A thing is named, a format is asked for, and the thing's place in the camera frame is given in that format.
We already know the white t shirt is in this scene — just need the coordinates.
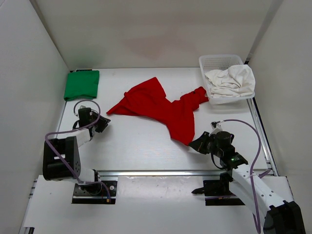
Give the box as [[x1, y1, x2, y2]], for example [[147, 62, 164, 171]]
[[205, 65, 255, 98]]

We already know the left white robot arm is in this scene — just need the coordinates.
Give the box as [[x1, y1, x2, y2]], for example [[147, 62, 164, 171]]
[[42, 106, 110, 195]]

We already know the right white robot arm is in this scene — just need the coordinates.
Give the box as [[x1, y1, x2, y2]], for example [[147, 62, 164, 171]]
[[189, 131, 306, 234]]

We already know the red t shirt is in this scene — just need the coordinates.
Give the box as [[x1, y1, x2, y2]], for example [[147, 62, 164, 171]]
[[106, 77, 209, 146]]

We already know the green t shirt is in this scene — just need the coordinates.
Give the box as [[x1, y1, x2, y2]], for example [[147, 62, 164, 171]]
[[63, 70, 100, 101]]

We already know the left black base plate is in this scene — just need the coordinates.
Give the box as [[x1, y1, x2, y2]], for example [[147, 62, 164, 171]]
[[72, 180, 117, 205]]

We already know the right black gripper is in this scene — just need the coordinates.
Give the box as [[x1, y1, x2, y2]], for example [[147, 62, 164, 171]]
[[189, 133, 223, 158]]

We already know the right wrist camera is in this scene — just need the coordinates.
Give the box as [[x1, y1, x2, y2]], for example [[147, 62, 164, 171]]
[[211, 121, 223, 135]]

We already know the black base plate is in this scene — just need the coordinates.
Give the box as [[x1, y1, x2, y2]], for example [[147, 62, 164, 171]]
[[72, 180, 117, 205], [203, 180, 245, 206]]

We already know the white plastic basket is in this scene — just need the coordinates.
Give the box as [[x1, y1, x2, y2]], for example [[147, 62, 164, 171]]
[[199, 55, 255, 104]]

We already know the dark table label sticker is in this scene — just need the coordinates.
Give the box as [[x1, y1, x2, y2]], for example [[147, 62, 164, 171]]
[[75, 69, 92, 72]]

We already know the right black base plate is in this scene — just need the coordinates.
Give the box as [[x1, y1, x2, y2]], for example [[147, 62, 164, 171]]
[[203, 180, 245, 206]]

